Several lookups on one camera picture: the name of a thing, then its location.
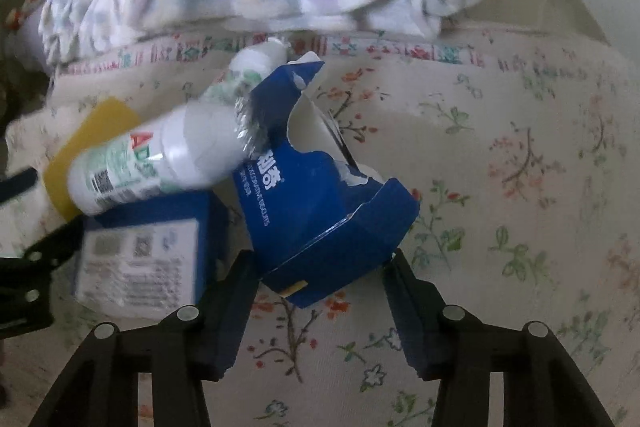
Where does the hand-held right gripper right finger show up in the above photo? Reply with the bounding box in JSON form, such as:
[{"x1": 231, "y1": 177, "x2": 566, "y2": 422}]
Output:
[{"x1": 382, "y1": 248, "x2": 618, "y2": 427}]

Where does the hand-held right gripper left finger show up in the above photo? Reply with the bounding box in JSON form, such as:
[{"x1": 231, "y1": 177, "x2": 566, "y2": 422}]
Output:
[{"x1": 30, "y1": 249, "x2": 258, "y2": 427}]

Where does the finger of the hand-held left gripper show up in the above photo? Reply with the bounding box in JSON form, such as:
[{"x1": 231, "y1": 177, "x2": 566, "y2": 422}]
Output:
[
  {"x1": 0, "y1": 167, "x2": 40, "y2": 208},
  {"x1": 0, "y1": 214, "x2": 88, "y2": 333}
]

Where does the torn blue biscuit box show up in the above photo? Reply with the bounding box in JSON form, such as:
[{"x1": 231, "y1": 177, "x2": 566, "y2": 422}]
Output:
[{"x1": 232, "y1": 52, "x2": 421, "y2": 309}]

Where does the yellow pouch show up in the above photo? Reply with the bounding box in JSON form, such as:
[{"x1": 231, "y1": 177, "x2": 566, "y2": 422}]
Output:
[{"x1": 42, "y1": 97, "x2": 143, "y2": 218}]

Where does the blue white carton box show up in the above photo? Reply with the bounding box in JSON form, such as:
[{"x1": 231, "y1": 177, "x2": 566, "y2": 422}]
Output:
[{"x1": 74, "y1": 192, "x2": 231, "y2": 320}]

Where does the white plastic bottle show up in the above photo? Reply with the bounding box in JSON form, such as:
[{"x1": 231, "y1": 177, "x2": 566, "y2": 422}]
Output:
[{"x1": 67, "y1": 38, "x2": 291, "y2": 216}]

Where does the red white plush toy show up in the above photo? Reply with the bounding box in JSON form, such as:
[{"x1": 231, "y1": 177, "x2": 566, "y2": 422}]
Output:
[{"x1": 2, "y1": 0, "x2": 48, "y2": 30}]

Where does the floral bedsheet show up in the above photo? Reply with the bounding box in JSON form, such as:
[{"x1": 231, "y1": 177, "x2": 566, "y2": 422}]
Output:
[{"x1": 0, "y1": 24, "x2": 640, "y2": 427}]

